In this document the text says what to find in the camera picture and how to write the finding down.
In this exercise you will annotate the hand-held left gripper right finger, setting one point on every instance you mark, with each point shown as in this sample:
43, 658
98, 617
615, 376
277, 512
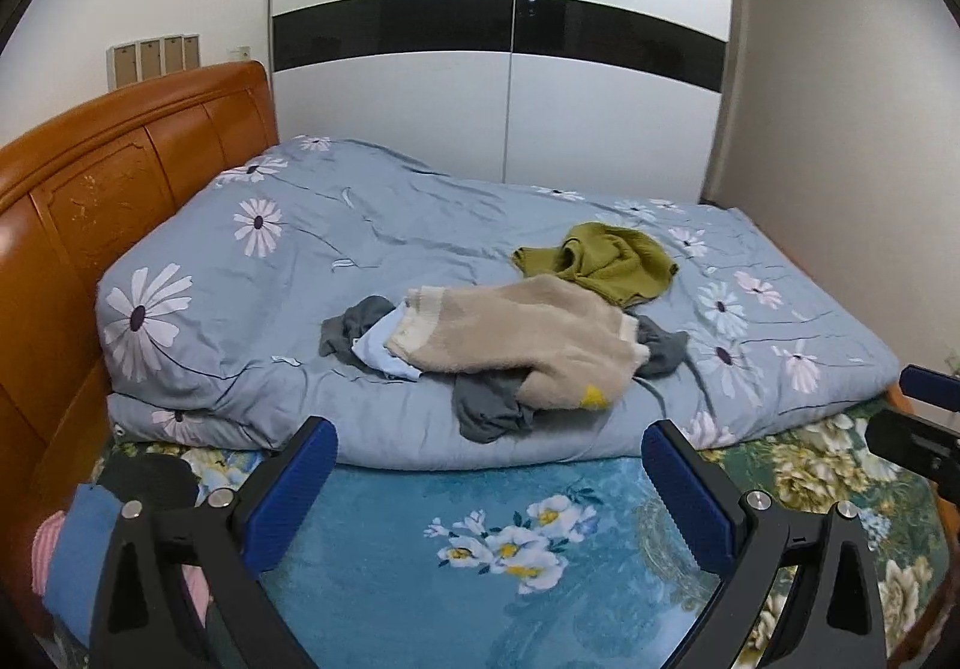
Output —
686, 500

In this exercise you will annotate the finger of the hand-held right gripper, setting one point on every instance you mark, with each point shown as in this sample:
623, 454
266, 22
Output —
911, 444
930, 388

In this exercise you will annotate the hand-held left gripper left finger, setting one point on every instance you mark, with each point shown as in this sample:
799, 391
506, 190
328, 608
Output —
289, 500

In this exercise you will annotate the beige fuzzy sweater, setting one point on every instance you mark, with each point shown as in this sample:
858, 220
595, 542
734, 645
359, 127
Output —
510, 339

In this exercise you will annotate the teal floral blanket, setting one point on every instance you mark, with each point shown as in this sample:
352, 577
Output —
390, 549

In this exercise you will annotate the black cloth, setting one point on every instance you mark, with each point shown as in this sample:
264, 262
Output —
154, 481

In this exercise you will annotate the light blue garment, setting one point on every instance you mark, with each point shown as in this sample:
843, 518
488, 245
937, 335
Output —
379, 350

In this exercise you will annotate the blue folded cloth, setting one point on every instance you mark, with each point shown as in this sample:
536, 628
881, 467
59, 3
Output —
79, 556

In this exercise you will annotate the dark grey garment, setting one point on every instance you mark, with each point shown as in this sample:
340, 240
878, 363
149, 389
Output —
487, 410

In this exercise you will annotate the olive green sweater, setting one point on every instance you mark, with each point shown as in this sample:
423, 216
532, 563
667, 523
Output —
607, 264

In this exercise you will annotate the blue floral duvet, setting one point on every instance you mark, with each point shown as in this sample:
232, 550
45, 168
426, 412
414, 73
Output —
375, 241

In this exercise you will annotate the wooden headboard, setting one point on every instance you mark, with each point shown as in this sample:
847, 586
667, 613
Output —
112, 174

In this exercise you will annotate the white wardrobe with black stripe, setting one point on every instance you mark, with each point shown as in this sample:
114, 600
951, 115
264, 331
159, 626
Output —
390, 106

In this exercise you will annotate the beige wall frame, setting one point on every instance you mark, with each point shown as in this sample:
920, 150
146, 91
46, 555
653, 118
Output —
151, 58
173, 53
124, 67
192, 49

